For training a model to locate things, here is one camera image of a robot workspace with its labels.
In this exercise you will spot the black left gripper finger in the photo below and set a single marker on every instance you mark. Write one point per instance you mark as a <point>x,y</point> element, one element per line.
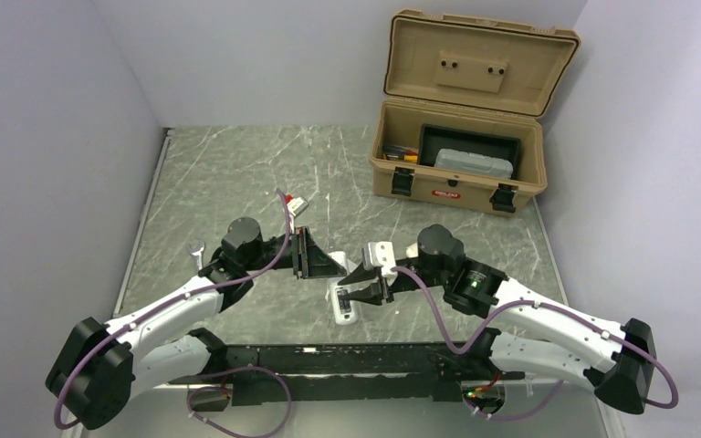
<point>317,242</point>
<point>326,268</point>

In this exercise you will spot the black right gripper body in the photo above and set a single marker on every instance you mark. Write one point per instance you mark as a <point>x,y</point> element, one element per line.
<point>400,284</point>

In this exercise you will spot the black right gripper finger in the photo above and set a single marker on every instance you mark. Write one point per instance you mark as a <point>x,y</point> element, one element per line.
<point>371,295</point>
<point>360,275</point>

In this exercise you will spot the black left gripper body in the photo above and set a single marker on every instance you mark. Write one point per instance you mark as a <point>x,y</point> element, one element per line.
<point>291,259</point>

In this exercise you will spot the white remote control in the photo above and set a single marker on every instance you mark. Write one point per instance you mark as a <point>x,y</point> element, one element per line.
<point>332,287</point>

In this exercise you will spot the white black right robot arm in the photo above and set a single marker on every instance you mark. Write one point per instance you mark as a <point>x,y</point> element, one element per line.
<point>487,315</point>

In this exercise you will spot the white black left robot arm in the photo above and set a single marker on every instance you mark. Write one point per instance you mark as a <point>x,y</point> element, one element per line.
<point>103,365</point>

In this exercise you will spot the white pipe elbow fitting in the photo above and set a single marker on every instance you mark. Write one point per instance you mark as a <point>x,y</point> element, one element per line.
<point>411,250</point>

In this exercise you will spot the silver wrench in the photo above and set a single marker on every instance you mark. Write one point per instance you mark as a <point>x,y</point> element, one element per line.
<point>196,252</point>

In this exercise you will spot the screwdrivers in toolbox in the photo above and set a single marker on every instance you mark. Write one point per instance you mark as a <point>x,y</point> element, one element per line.
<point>399,153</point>

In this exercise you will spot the grey plastic case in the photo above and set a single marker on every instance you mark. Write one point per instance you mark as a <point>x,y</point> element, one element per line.
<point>462,161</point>

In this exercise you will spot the black toolbox tray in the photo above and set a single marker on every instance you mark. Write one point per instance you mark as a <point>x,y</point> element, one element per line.
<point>435,138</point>

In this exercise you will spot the tan plastic toolbox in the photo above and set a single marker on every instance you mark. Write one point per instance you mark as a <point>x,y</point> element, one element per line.
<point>468,73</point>

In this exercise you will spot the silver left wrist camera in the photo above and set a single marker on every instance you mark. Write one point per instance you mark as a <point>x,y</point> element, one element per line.
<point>296,205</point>

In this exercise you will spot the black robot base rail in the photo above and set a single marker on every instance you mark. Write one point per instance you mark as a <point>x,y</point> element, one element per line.
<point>349,372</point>

